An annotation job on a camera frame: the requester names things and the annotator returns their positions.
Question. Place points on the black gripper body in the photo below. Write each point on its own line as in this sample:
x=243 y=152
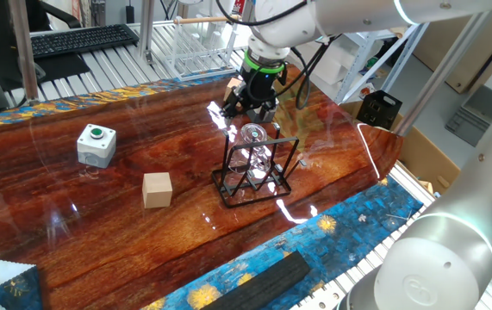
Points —
x=256 y=92

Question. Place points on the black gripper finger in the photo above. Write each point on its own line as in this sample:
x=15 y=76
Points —
x=228 y=109
x=250 y=112

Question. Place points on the clear glass cup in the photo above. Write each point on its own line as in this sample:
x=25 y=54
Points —
x=252 y=150

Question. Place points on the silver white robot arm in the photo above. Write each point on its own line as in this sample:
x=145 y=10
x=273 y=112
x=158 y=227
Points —
x=444 y=258

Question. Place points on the light wooden cube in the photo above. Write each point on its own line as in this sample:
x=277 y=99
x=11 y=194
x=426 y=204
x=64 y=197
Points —
x=229 y=88
x=157 y=189

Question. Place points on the white foam box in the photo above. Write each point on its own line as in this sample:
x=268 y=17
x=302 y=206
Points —
x=331 y=64

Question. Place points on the wooden dowel rod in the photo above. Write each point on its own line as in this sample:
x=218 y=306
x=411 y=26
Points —
x=198 y=20

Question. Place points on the grey metal shelf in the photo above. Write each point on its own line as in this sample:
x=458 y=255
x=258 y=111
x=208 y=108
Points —
x=355 y=69

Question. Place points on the small black plastic crate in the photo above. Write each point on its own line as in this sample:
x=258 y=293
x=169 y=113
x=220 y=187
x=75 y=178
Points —
x=379 y=109

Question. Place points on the black power adapter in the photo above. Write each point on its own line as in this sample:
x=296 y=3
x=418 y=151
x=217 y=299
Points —
x=130 y=14

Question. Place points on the green push button box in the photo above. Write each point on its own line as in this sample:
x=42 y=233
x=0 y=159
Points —
x=95 y=148

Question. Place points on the blue starry painted tablecloth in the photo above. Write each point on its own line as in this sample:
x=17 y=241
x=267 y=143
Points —
x=336 y=241

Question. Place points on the black computer keyboard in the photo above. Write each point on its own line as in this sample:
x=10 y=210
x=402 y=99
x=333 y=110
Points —
x=82 y=39

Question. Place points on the black foam block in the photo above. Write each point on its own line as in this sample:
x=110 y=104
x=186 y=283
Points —
x=263 y=282

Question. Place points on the black mouse pad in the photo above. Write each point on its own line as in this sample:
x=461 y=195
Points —
x=62 y=69

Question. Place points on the brown cardboard box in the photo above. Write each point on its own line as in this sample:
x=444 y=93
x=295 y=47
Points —
x=422 y=159

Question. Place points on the glossy wood-grain mat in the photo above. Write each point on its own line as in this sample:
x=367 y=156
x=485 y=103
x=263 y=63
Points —
x=99 y=241

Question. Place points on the brown wooden board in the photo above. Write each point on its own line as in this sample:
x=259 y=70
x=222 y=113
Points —
x=441 y=47

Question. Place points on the black office chair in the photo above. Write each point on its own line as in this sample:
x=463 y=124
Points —
x=62 y=15

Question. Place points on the grey plastic floor crate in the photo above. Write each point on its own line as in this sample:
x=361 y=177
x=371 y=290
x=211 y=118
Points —
x=469 y=125

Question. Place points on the aluminium frame post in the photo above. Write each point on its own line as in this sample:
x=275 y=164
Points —
x=146 y=30
x=25 y=51

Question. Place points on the aluminium frame strut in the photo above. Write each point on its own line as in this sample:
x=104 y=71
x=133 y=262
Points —
x=437 y=82

